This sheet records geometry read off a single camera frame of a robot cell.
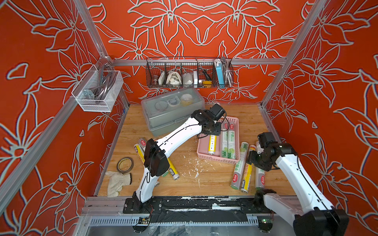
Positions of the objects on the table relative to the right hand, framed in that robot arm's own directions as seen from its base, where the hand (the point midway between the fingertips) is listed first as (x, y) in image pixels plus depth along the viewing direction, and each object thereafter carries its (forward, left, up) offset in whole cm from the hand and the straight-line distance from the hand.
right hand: (249, 162), depth 77 cm
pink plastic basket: (+8, +24, -4) cm, 26 cm away
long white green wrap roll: (-1, +4, -7) cm, 8 cm away
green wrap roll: (+17, +5, -7) cm, 19 cm away
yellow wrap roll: (+5, +20, +8) cm, 22 cm away
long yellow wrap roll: (-4, 0, -7) cm, 8 cm away
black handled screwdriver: (+52, +23, +21) cm, 61 cm away
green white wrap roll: (+18, +9, -8) cm, 22 cm away
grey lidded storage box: (+27, +48, +9) cm, 55 cm away
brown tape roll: (+1, +72, -11) cm, 73 cm away
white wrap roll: (-6, -6, -7) cm, 11 cm away
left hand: (+15, +17, +9) cm, 24 cm away
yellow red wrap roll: (-3, +42, -7) cm, 42 cm away
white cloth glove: (-8, +73, -10) cm, 74 cm away
